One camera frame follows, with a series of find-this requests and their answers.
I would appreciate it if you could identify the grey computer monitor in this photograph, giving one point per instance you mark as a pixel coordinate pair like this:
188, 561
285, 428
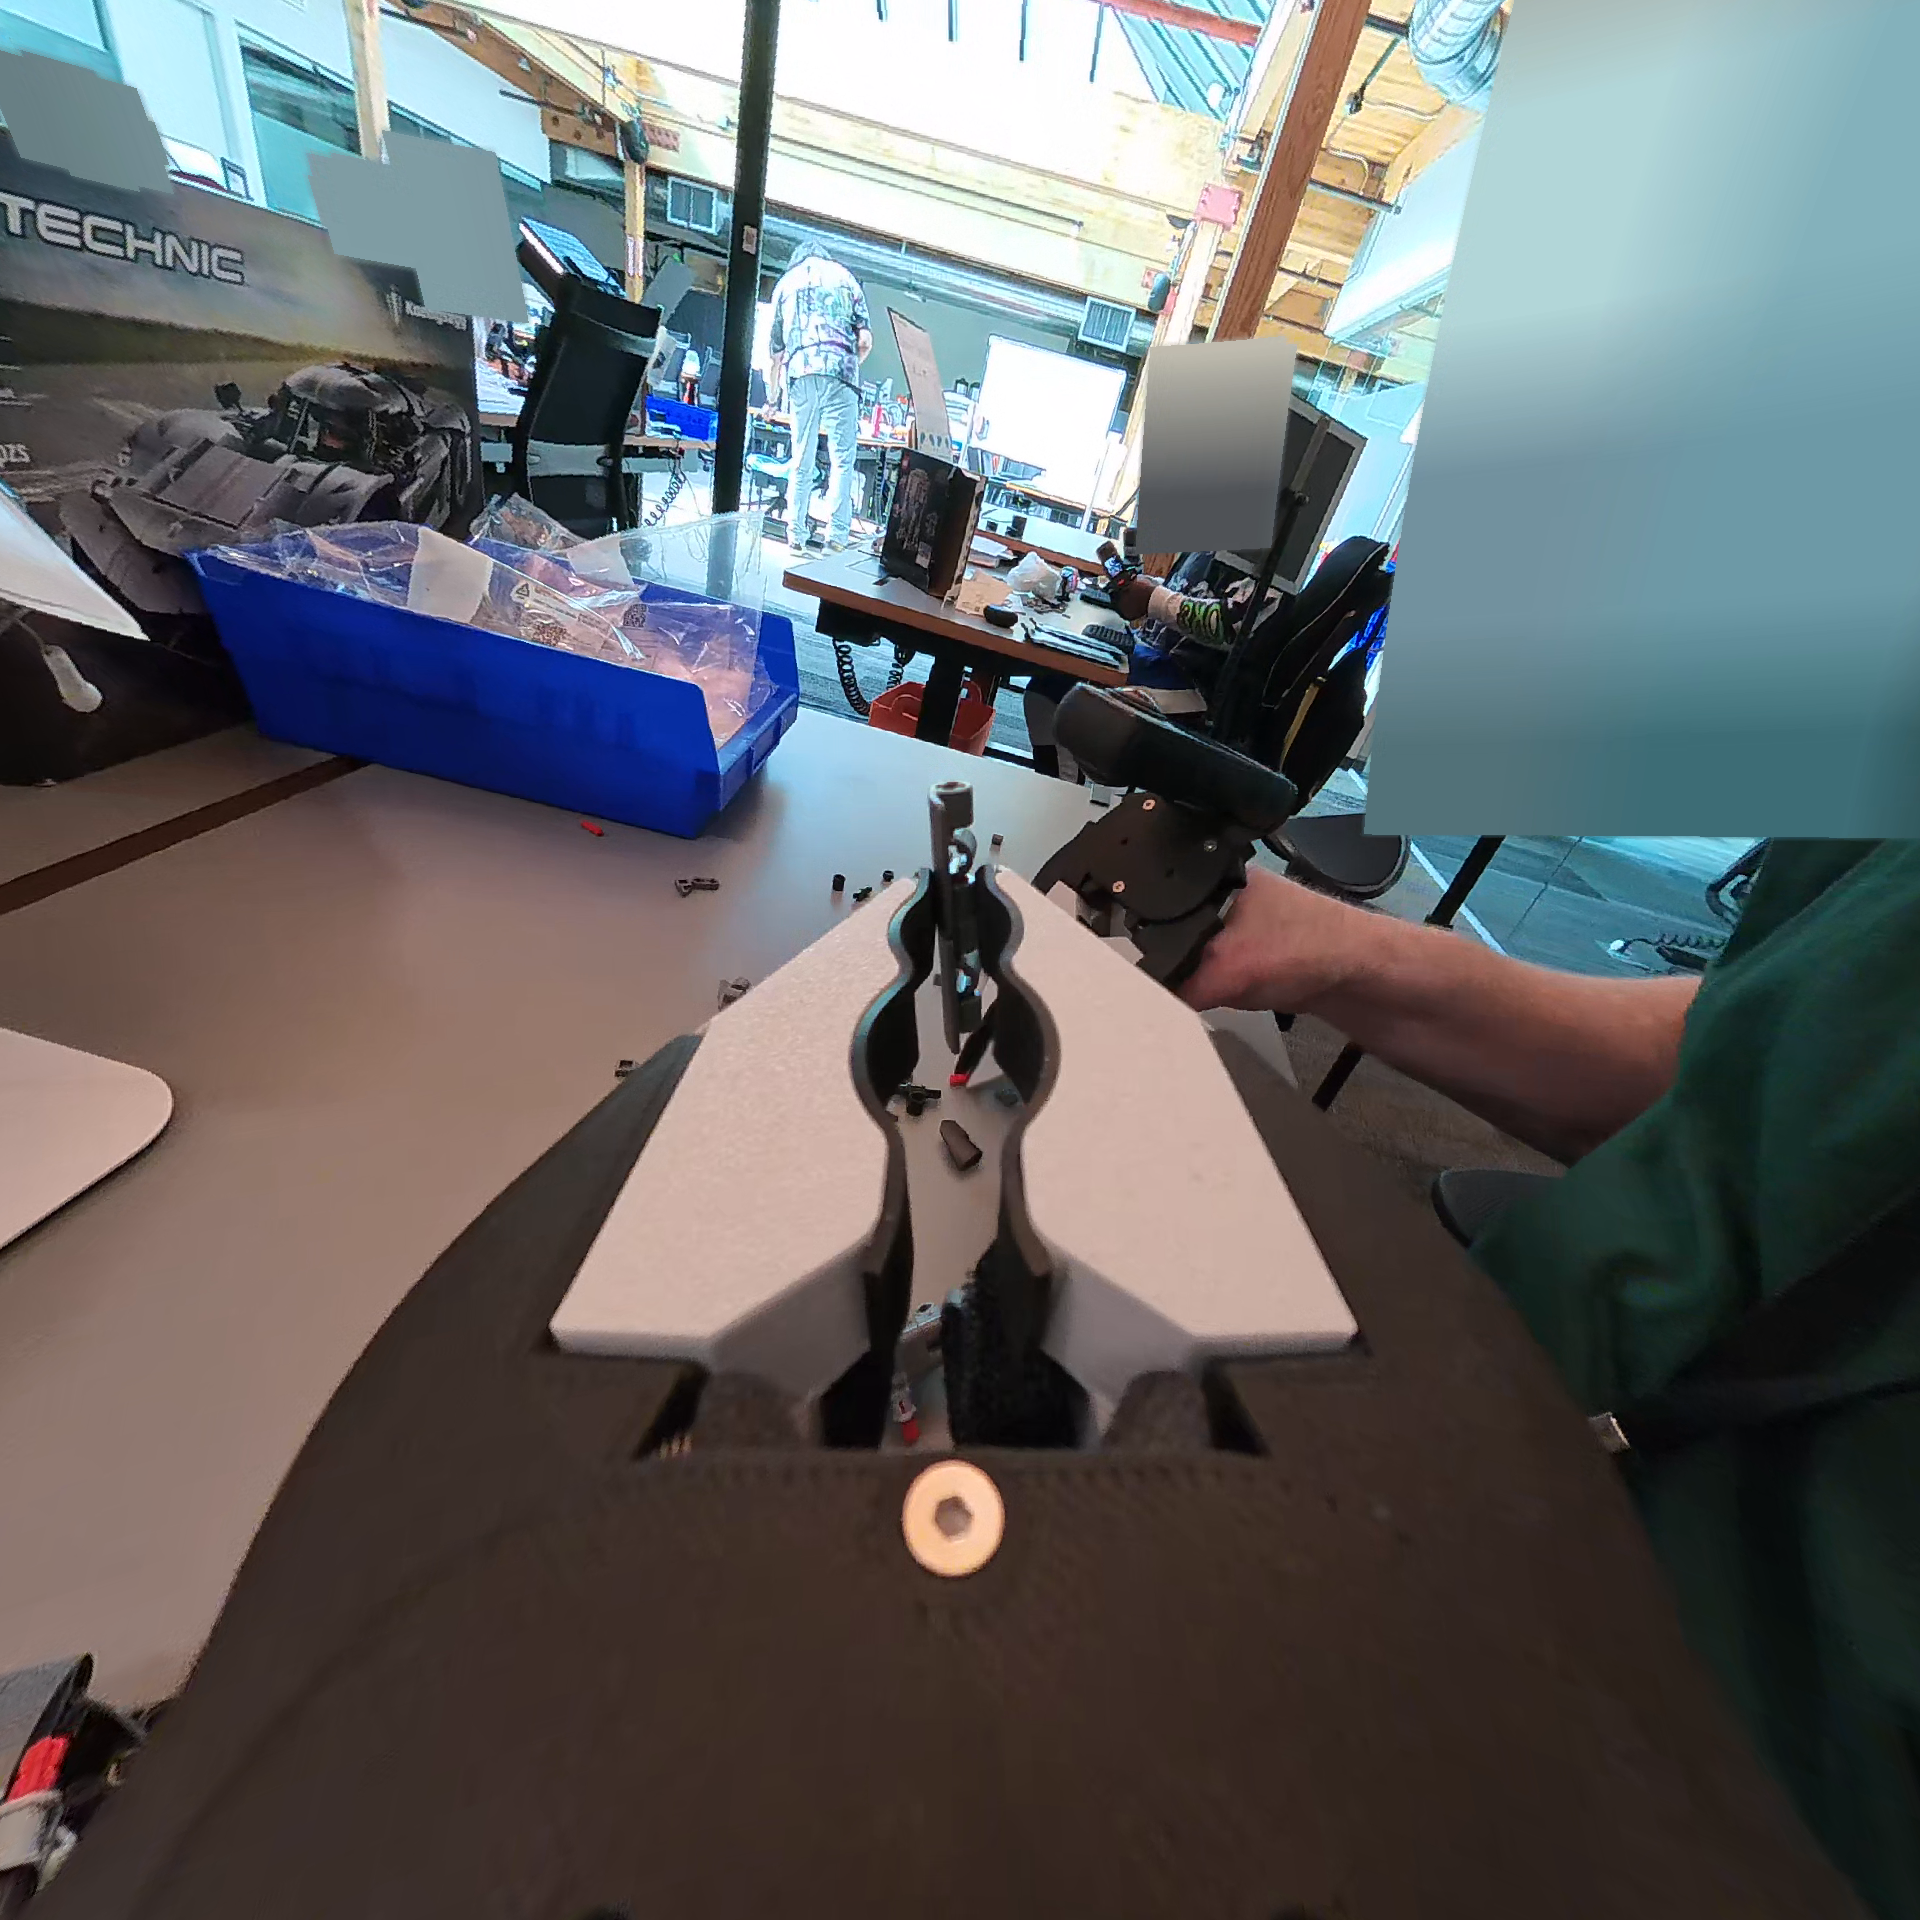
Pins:
1335, 465

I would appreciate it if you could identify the black chair yellow trim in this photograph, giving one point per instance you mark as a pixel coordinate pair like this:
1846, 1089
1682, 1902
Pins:
1319, 660

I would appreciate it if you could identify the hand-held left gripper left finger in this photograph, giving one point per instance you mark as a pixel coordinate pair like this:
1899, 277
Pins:
735, 1200

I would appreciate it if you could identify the lego instruction booklet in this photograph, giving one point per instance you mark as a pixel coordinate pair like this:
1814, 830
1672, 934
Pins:
45, 578

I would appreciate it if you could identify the person's right hand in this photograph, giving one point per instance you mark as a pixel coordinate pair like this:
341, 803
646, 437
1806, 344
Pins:
1277, 954

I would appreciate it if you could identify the dark lego set box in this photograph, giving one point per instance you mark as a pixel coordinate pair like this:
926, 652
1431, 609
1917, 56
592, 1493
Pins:
224, 434

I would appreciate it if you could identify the wooden desk black legs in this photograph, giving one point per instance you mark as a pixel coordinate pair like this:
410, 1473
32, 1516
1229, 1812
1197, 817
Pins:
901, 592

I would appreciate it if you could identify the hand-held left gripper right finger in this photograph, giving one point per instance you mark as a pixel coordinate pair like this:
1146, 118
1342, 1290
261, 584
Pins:
1184, 1200

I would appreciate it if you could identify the red bin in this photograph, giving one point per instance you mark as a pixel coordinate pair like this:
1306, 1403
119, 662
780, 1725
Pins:
931, 715

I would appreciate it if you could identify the person's right forearm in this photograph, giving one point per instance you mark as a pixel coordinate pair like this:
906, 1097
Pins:
1501, 1019

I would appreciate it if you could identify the black stand leg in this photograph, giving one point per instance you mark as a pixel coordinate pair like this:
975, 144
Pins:
1411, 974

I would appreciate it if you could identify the white metal book stand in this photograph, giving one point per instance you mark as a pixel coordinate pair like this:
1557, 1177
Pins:
60, 1125

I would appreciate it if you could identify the white board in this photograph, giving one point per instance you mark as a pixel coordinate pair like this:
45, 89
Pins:
1051, 421

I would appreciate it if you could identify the small black lego connector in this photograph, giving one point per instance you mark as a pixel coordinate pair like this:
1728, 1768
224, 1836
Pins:
917, 1100

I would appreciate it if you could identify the black office chair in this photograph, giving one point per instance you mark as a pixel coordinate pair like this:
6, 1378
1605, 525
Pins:
586, 374

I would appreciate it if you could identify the black round stool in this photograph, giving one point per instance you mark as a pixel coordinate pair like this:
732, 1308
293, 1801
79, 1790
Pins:
1349, 861

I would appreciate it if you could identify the black metal pole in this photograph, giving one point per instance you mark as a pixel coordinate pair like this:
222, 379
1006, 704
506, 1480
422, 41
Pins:
747, 299

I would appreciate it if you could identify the small dark printed box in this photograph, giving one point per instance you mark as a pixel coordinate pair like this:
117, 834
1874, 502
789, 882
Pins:
931, 523

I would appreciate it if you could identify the pile of clear plastic bags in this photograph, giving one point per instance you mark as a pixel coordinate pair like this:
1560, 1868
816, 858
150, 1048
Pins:
524, 600

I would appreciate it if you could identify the standing easel sign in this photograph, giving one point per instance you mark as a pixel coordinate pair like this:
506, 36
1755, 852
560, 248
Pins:
917, 374

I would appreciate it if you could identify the dark grey lego pin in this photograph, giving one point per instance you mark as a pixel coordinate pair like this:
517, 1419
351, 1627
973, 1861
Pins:
962, 1148

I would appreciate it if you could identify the wooden pillar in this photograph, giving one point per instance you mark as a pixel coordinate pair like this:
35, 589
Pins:
1291, 164

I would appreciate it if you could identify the blue plastic bin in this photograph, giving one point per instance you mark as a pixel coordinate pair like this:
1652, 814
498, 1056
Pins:
451, 704

